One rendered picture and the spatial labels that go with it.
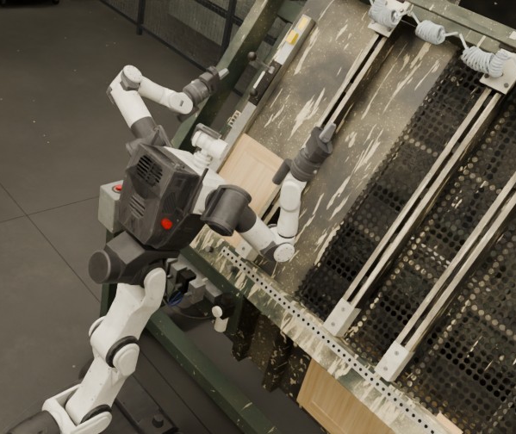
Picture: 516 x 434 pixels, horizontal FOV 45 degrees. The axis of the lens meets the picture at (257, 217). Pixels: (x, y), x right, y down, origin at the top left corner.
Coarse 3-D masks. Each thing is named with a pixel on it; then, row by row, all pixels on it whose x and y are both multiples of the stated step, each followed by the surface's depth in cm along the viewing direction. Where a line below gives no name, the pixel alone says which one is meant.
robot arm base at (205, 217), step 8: (224, 184) 205; (232, 184) 201; (216, 192) 205; (240, 192) 200; (216, 200) 204; (248, 200) 202; (208, 208) 202; (208, 216) 202; (208, 224) 199; (216, 224) 196; (224, 224) 196; (224, 232) 199; (232, 232) 198
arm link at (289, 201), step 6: (282, 186) 203; (288, 186) 202; (294, 186) 201; (300, 186) 203; (282, 192) 204; (288, 192) 203; (294, 192) 202; (300, 192) 202; (282, 198) 205; (288, 198) 204; (294, 198) 204; (282, 204) 206; (288, 204) 206; (294, 204) 205; (300, 204) 211; (288, 210) 208; (294, 210) 207
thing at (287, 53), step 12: (312, 24) 255; (300, 36) 254; (288, 48) 256; (276, 60) 259; (288, 60) 257; (276, 84) 261; (264, 96) 260; (252, 108) 260; (240, 120) 263; (252, 120) 263; (240, 132) 262; (228, 144) 264; (228, 156) 265; (216, 168) 265
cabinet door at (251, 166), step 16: (240, 144) 263; (256, 144) 259; (240, 160) 262; (256, 160) 258; (272, 160) 253; (224, 176) 264; (240, 176) 260; (256, 176) 256; (272, 176) 252; (256, 192) 255; (256, 208) 253; (240, 240) 254
